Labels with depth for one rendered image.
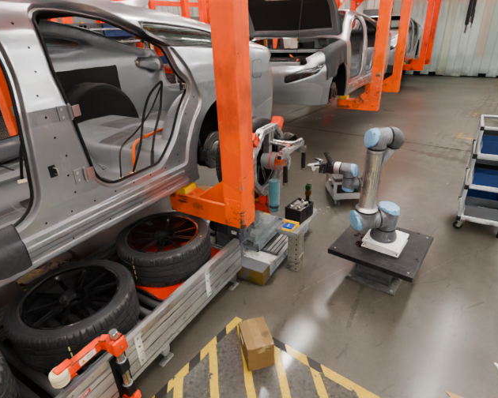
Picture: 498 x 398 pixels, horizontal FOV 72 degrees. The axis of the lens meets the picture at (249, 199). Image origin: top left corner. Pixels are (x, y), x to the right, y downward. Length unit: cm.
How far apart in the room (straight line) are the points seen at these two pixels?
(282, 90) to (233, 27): 322
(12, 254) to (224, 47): 151
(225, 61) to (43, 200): 121
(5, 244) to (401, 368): 218
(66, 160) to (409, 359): 222
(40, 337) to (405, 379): 192
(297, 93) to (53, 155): 387
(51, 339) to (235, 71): 167
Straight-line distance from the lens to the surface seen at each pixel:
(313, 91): 524
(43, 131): 192
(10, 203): 272
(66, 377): 182
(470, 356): 259
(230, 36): 208
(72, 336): 196
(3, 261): 193
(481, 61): 1518
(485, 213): 378
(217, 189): 242
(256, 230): 297
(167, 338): 223
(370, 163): 233
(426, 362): 245
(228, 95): 213
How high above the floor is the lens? 178
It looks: 26 degrees down
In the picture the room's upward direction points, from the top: 2 degrees counter-clockwise
